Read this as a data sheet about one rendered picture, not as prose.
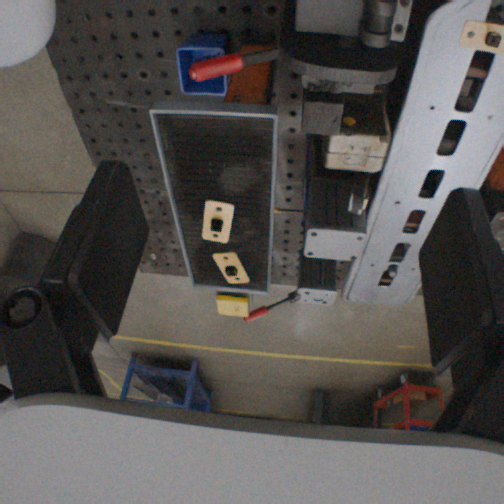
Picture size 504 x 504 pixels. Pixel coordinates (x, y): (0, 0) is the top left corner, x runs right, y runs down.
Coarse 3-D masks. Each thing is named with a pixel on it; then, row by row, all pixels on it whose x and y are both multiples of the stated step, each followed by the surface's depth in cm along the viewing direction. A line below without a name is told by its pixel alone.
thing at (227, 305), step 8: (224, 296) 75; (232, 296) 75; (224, 304) 75; (232, 304) 75; (240, 304) 75; (248, 304) 76; (224, 312) 78; (232, 312) 78; (240, 312) 77; (248, 312) 77
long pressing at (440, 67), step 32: (448, 0) 41; (480, 0) 40; (448, 32) 44; (416, 64) 48; (448, 64) 48; (416, 96) 52; (448, 96) 51; (480, 96) 50; (416, 128) 57; (480, 128) 55; (416, 160) 62; (448, 160) 61; (480, 160) 59; (384, 192) 68; (416, 192) 67; (448, 192) 66; (384, 224) 75; (384, 256) 83; (416, 256) 82; (352, 288) 95; (384, 288) 93; (416, 288) 92
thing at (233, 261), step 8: (216, 256) 62; (232, 256) 62; (224, 264) 64; (232, 264) 63; (240, 264) 63; (224, 272) 66; (232, 272) 64; (240, 272) 65; (232, 280) 67; (240, 280) 67; (248, 280) 67
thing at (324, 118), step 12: (312, 96) 46; (324, 96) 46; (336, 96) 46; (312, 108) 46; (324, 108) 46; (336, 108) 45; (312, 120) 47; (324, 120) 47; (336, 120) 47; (312, 132) 49; (324, 132) 49; (336, 132) 48
